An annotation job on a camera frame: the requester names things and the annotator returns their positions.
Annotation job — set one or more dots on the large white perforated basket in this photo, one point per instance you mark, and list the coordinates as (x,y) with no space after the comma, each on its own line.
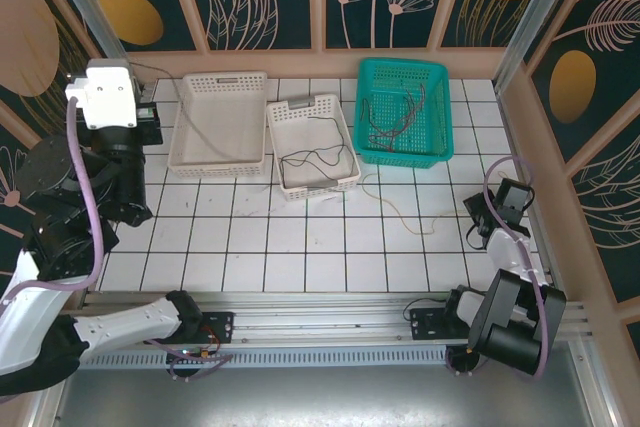
(220,122)

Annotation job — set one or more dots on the small white perforated basket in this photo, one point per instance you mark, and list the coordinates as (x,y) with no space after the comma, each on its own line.
(320,132)

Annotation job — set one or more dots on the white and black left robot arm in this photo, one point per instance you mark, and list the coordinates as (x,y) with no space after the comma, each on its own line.
(125,319)

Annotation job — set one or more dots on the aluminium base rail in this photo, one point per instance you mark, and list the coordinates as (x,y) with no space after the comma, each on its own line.
(320,319)

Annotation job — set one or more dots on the aluminium side rail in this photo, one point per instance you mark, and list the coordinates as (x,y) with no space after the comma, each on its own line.
(515,137)

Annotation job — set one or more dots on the teal perforated plastic basket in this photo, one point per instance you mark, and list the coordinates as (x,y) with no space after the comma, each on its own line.
(440,122)

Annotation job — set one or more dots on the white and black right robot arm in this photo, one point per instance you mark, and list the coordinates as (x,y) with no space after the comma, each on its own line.
(515,307)

